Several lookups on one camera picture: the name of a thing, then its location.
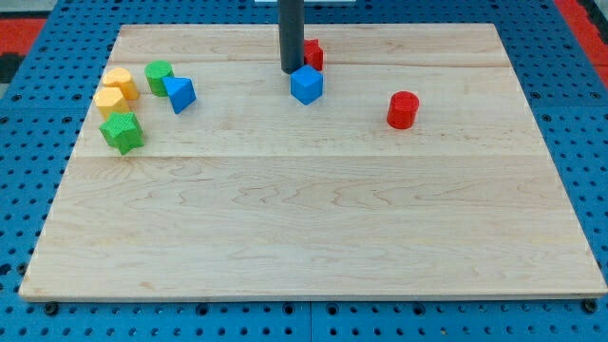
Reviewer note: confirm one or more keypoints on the green cylinder block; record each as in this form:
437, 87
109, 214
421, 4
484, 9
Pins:
155, 72

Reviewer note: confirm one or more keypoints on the light wooden board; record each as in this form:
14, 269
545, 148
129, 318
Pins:
249, 195

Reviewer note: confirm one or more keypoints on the yellow hexagon block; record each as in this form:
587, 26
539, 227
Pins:
110, 100

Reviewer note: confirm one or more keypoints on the red star block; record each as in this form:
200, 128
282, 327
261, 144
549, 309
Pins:
313, 54

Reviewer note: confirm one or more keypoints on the green star block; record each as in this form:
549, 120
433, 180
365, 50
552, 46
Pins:
122, 131

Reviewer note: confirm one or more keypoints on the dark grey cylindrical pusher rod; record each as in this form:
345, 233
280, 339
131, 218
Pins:
291, 34

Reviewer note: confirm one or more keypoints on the red cylinder block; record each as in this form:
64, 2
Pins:
403, 107

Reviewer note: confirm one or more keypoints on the blue triangle block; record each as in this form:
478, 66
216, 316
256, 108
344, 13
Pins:
180, 91

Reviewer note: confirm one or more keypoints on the blue cube block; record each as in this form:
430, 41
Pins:
306, 84

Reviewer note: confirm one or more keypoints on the yellow heart block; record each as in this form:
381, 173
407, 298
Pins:
122, 79

